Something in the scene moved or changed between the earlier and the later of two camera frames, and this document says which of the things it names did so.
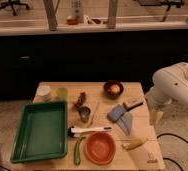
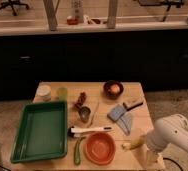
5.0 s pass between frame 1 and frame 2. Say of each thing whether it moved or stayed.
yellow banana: stayed
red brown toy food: stayed
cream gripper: moved
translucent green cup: stayed
